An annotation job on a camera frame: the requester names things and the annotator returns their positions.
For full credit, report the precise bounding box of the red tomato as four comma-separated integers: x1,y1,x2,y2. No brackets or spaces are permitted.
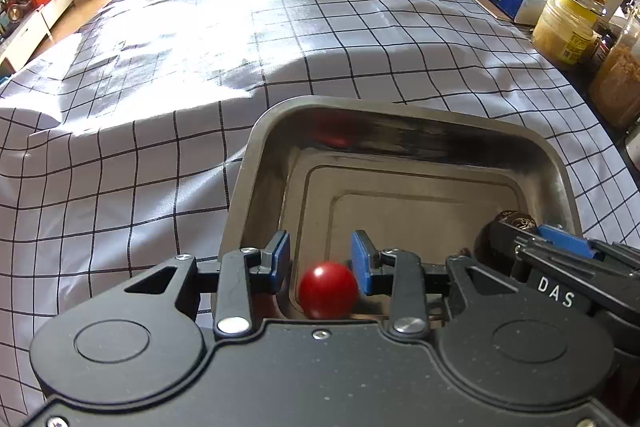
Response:
298,262,359,320

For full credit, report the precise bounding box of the stainless steel tray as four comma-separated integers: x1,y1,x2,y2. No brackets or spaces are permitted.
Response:
220,96,582,319

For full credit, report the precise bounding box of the glass clip-top jar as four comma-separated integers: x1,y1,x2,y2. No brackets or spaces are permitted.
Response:
588,0,640,130

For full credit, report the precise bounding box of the yellow lidded jar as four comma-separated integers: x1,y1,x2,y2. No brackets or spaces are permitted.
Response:
532,0,602,70

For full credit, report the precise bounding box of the checkered white tablecloth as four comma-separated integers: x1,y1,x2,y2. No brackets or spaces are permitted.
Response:
1,0,639,426

